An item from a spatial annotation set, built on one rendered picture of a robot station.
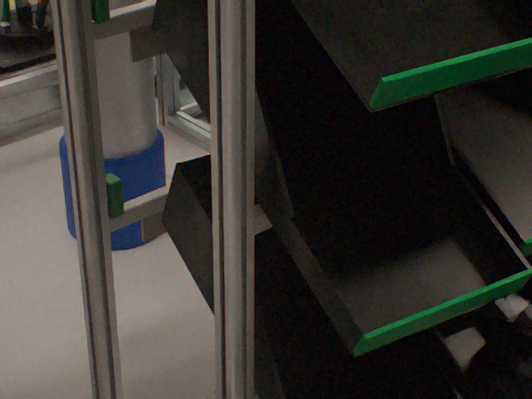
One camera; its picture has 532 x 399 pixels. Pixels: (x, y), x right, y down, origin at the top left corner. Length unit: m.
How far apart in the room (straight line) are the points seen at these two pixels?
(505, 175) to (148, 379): 0.71
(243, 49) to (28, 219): 1.12
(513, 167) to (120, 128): 0.84
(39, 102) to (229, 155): 1.36
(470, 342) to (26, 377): 0.69
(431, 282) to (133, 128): 0.90
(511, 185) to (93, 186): 0.31
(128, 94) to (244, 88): 0.88
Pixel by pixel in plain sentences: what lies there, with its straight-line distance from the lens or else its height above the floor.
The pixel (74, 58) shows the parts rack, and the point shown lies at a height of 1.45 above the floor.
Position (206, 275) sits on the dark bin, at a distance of 0.77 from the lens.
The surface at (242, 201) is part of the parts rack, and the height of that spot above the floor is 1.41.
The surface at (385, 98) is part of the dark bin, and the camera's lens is 0.53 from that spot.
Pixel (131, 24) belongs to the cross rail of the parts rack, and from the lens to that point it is 0.77.
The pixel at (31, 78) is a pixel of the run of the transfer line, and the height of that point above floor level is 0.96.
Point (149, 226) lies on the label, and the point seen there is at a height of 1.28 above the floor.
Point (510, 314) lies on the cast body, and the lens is 0.86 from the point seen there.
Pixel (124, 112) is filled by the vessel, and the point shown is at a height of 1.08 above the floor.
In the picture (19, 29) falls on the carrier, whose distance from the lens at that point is 2.07.
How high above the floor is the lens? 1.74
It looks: 31 degrees down
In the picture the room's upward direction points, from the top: 1 degrees clockwise
